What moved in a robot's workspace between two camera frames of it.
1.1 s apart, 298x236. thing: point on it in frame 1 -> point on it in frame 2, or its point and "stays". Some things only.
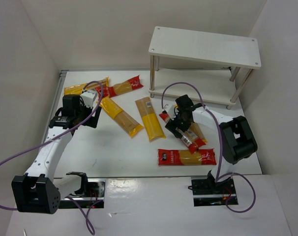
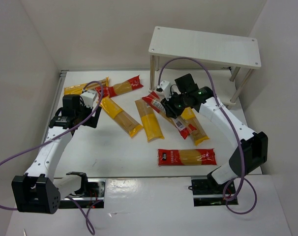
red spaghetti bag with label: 193,145 -> 184,127
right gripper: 175,126 -> 168,107
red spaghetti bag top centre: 133,83 stays
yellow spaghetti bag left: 121,118 stays
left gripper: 93,118 stays
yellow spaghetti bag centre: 152,125 stays
